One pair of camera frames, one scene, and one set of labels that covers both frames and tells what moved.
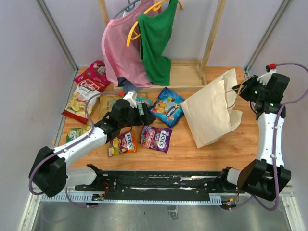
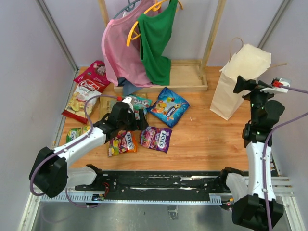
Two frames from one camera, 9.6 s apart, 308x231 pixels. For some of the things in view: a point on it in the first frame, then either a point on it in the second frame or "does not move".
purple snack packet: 156,138 does not move
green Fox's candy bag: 74,133 does not move
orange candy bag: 126,142 does not move
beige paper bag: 211,111 to 249,62
